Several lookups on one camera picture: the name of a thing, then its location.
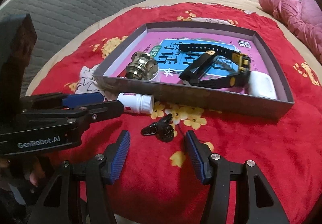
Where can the pink book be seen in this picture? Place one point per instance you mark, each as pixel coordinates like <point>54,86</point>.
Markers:
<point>171,79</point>

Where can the red floral blanket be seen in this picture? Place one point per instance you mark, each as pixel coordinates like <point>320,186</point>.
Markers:
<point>251,151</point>

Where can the grey quilted headboard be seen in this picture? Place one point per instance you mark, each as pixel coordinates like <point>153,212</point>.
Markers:
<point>75,0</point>

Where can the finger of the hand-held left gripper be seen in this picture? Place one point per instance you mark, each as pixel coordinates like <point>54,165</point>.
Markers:
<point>83,99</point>
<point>105,109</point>

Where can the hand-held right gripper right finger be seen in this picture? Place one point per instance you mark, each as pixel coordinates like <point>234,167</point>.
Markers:
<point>196,156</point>

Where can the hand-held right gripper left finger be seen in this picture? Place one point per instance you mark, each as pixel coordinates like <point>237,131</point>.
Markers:
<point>120,158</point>

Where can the white earbuds case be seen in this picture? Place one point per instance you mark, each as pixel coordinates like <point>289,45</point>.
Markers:
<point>261,85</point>

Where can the grey cardboard box tray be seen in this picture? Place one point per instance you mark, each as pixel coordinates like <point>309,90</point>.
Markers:
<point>201,99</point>

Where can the white pill bottle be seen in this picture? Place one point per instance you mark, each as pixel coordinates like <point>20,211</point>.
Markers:
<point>135,103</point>

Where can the yellow black wristwatch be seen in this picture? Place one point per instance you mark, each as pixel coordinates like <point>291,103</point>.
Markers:
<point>236,80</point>

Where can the person's left hand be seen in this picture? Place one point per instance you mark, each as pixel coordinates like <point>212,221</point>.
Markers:
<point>34,176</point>

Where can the pink quilt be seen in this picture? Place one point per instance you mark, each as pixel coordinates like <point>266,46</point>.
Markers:
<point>289,10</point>

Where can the black clip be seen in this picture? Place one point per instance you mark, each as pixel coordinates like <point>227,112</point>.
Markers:
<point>163,131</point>

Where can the brass door knob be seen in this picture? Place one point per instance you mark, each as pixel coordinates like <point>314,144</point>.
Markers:
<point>140,65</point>

